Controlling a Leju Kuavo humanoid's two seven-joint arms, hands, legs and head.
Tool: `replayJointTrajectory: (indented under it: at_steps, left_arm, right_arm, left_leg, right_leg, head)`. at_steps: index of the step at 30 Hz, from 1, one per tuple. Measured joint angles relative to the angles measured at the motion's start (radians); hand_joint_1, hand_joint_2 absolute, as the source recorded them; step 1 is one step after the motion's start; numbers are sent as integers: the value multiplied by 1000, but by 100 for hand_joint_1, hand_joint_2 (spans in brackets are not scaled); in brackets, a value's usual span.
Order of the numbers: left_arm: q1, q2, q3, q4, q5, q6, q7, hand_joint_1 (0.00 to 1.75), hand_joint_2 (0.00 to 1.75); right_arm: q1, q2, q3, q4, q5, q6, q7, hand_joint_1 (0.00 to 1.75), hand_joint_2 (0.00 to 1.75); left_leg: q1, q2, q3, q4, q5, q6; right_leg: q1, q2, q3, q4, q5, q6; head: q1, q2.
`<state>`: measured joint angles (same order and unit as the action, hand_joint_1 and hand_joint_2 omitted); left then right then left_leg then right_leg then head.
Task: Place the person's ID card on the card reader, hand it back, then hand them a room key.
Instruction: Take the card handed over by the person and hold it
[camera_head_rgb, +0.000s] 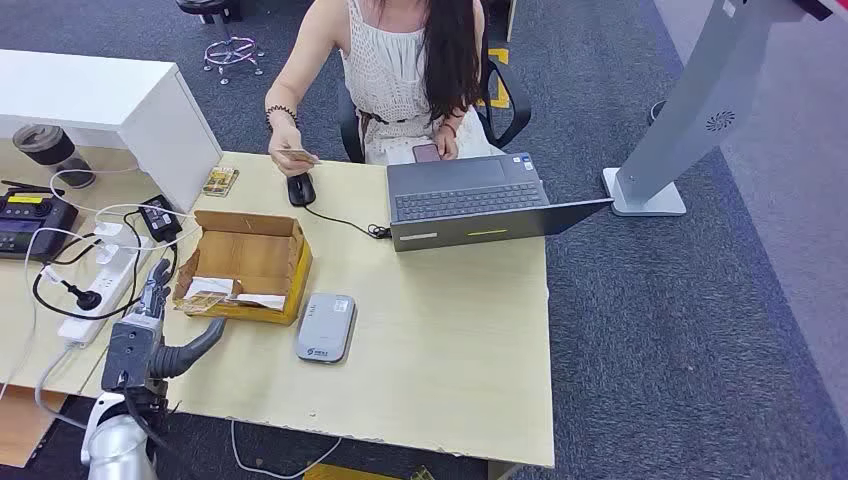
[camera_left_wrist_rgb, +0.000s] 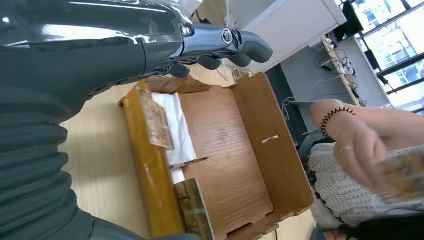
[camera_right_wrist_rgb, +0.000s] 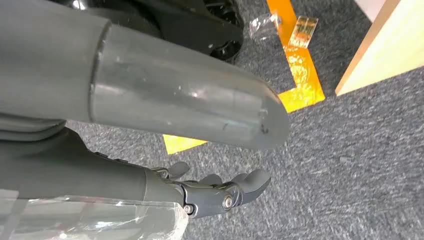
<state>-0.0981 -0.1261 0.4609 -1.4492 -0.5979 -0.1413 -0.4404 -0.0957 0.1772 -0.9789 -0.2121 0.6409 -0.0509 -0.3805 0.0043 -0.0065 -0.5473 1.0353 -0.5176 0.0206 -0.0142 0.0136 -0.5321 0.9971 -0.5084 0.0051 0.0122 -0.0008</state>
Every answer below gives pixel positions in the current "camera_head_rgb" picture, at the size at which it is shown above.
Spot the person's left hand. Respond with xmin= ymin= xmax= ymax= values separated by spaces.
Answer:
xmin=433 ymin=129 xmax=460 ymax=162

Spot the person's right hand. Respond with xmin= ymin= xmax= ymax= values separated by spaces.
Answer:
xmin=268 ymin=122 xmax=316 ymax=178

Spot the ID card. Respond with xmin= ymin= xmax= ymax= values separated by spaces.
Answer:
xmin=274 ymin=148 xmax=323 ymax=166

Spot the patterned card packet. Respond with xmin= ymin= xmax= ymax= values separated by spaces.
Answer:
xmin=201 ymin=166 xmax=240 ymax=199

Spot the person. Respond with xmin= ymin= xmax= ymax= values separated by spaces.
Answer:
xmin=264 ymin=0 xmax=506 ymax=178

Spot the grey card reader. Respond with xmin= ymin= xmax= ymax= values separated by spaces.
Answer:
xmin=294 ymin=292 xmax=358 ymax=365

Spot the black computer mouse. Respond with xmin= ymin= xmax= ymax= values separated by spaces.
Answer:
xmin=286 ymin=172 xmax=317 ymax=208

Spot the dark grey laptop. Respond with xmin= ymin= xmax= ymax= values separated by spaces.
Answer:
xmin=386 ymin=152 xmax=614 ymax=254

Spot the black office chair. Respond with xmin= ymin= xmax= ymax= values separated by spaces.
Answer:
xmin=336 ymin=0 xmax=533 ymax=165

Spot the chrome base stool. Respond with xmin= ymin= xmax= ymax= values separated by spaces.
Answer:
xmin=175 ymin=0 xmax=266 ymax=86

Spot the open cardboard box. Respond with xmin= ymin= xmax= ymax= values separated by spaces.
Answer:
xmin=172 ymin=209 xmax=314 ymax=327

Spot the black power adapter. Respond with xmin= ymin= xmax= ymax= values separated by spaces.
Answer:
xmin=139 ymin=194 xmax=183 ymax=243

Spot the white paper slip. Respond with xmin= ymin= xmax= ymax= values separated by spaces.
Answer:
xmin=184 ymin=276 xmax=234 ymax=299
xmin=231 ymin=293 xmax=287 ymax=311

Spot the white shelf unit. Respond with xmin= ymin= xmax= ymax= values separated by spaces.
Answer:
xmin=0 ymin=48 xmax=224 ymax=215

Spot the dark lidded tumbler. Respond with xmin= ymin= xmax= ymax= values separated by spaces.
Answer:
xmin=11 ymin=123 xmax=97 ymax=191

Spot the white power strip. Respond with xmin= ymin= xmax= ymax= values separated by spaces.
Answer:
xmin=56 ymin=228 xmax=155 ymax=347

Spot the grey kiosk stand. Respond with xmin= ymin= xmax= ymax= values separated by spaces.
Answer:
xmin=601 ymin=0 xmax=835 ymax=219

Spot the black remote controller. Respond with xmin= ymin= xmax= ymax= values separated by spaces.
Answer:
xmin=0 ymin=180 xmax=79 ymax=263

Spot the yellow object under desk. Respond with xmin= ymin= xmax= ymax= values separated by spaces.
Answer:
xmin=303 ymin=462 xmax=435 ymax=480

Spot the brown board under desk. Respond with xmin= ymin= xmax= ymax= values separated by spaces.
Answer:
xmin=0 ymin=385 xmax=69 ymax=469

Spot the black mouse cable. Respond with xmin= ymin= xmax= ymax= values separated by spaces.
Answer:
xmin=303 ymin=203 xmax=392 ymax=241

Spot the black adapter cable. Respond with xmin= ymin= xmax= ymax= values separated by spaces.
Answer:
xmin=119 ymin=210 xmax=180 ymax=319

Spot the white charger cable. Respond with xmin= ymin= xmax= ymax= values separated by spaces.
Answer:
xmin=48 ymin=167 xmax=200 ymax=253

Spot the black plug with cable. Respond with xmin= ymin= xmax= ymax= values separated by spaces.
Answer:
xmin=31 ymin=264 xmax=144 ymax=323

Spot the thin white cable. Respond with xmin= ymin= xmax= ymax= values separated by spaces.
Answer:
xmin=0 ymin=228 xmax=87 ymax=402

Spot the white cable under desk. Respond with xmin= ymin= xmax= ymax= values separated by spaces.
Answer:
xmin=230 ymin=419 xmax=343 ymax=480

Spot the white power strip cord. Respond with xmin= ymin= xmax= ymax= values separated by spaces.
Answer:
xmin=34 ymin=344 xmax=91 ymax=432

